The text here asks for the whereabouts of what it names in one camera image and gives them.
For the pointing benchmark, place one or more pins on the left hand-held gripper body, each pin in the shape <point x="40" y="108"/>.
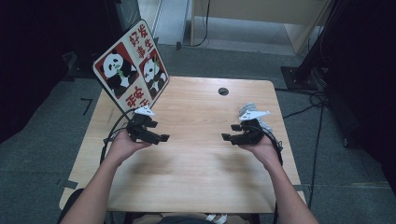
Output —
<point x="138" y="124"/>

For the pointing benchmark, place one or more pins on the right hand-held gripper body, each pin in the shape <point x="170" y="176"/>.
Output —
<point x="253" y="132"/>

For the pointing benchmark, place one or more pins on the panda print square board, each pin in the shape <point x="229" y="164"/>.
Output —
<point x="124" y="71"/>

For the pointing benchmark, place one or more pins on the person's right hand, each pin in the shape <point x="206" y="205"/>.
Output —
<point x="266" y="152"/>

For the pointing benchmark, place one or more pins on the person's left hand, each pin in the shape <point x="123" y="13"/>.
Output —
<point x="123" y="149"/>

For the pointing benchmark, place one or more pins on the black metal stand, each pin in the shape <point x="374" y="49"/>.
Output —
<point x="303" y="79"/>

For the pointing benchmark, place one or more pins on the black flat stand base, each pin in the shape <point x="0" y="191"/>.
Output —
<point x="79" y="68"/>

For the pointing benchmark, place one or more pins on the person's dark shirt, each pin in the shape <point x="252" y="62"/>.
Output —
<point x="186" y="221"/>

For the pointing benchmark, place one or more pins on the black chair armrest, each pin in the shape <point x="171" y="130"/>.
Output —
<point x="67" y="207"/>

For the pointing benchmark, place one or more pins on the black cabinet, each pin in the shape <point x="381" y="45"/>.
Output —
<point x="124" y="12"/>

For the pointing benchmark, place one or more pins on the light wooden furniture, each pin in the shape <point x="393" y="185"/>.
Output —
<point x="264" y="9"/>

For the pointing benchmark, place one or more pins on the dark curtain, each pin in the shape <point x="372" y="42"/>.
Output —
<point x="367" y="77"/>
<point x="31" y="46"/>

